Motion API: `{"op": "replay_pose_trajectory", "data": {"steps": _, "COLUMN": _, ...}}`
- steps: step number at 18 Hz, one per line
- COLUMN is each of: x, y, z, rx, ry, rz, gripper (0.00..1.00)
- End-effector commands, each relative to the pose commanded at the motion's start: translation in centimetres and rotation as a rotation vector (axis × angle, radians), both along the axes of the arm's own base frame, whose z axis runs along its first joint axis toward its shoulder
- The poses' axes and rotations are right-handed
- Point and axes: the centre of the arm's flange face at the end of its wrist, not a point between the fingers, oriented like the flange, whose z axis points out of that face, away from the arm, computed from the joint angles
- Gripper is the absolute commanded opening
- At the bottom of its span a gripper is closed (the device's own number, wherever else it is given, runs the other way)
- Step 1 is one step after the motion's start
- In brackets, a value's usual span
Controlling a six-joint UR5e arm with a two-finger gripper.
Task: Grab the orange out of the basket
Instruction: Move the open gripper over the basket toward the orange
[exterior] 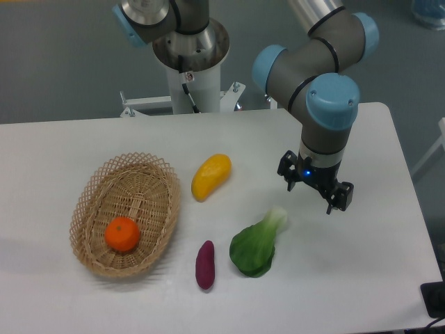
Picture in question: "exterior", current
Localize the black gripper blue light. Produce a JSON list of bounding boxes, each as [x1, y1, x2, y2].
[[277, 150, 354, 214]]

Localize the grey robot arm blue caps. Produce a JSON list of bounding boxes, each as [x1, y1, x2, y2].
[[113, 1, 379, 211]]

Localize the oval woven wicker basket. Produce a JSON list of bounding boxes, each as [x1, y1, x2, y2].
[[70, 152, 181, 278]]

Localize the green bok choy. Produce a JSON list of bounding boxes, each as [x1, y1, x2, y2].
[[229, 206, 288, 278]]

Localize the yellow mango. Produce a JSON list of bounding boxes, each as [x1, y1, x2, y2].
[[191, 154, 232, 202]]

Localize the purple sweet potato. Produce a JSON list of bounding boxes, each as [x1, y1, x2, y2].
[[195, 240, 216, 290]]

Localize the black device at table edge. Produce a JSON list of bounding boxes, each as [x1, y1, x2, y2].
[[420, 282, 444, 318]]

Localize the orange fruit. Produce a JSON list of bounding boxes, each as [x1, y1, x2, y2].
[[104, 216, 140, 253]]

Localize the blue object top right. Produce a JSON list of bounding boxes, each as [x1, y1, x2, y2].
[[411, 0, 444, 31]]

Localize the white frame right edge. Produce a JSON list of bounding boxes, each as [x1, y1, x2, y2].
[[410, 118, 444, 182]]

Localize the black cable on pedestal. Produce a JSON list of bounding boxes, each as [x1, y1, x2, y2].
[[177, 54, 202, 114]]

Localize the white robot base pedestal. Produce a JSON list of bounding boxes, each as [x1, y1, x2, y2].
[[120, 18, 245, 118]]

